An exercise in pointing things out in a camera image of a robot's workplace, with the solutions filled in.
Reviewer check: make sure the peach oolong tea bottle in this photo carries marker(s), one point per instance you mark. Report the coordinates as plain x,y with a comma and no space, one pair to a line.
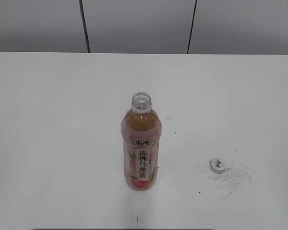
141,132

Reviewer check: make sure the white bottle cap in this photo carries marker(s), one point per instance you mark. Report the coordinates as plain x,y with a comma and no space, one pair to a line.
217,166

